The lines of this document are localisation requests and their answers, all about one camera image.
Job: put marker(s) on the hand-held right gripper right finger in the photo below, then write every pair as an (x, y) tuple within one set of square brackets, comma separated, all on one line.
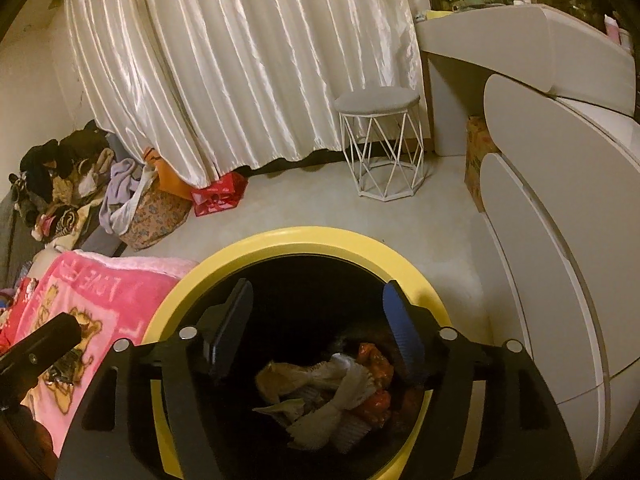
[(402, 330)]

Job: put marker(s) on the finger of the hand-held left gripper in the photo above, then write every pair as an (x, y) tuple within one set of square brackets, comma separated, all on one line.
[(40, 355)]

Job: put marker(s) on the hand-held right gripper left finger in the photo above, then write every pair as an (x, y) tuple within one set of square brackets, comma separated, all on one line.
[(227, 332)]

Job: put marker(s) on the red plastic bag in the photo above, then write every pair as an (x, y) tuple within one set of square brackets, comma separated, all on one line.
[(375, 362)]

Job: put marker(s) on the white printed plastic wrapper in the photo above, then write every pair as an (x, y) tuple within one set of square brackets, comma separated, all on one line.
[(285, 380)]

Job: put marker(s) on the yellow-rimmed black bin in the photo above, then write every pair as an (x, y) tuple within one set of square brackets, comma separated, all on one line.
[(310, 240)]

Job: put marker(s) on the red printed cloth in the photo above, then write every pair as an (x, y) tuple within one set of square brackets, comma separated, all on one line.
[(12, 315)]

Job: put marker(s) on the pink printed bear blanket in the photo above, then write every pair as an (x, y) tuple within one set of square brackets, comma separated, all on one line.
[(100, 285)]

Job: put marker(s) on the beige bed sheet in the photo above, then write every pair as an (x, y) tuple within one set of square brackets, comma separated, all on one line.
[(42, 262)]

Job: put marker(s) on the grey headboard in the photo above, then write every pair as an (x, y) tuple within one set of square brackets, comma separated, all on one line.
[(10, 240)]

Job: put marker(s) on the patterned fabric basket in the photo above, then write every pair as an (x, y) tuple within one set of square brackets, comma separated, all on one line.
[(155, 220)]

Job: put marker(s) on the red gift bag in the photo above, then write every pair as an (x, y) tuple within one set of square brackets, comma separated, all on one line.
[(220, 195)]

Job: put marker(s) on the white cloth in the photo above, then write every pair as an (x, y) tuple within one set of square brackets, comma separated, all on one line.
[(127, 210)]

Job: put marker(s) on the orange bag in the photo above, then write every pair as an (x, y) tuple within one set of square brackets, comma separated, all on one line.
[(170, 180)]

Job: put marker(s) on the pile of dark clothes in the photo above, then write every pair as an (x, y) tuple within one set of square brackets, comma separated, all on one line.
[(60, 175)]

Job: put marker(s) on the lilac cloth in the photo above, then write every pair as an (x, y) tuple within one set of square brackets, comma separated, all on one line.
[(117, 185)]

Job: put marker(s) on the cardboard box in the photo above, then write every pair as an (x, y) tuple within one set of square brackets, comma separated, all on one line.
[(480, 160)]

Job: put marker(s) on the white curved drawer cabinet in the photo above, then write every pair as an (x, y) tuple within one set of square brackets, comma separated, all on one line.
[(550, 210)]

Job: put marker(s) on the cream satin curtain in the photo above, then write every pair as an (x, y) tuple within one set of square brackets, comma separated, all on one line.
[(225, 60)]

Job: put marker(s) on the white desk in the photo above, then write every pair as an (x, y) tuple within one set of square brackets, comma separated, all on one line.
[(490, 35)]

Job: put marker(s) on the pink cosmetic box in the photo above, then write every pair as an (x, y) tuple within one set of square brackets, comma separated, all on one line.
[(616, 29)]

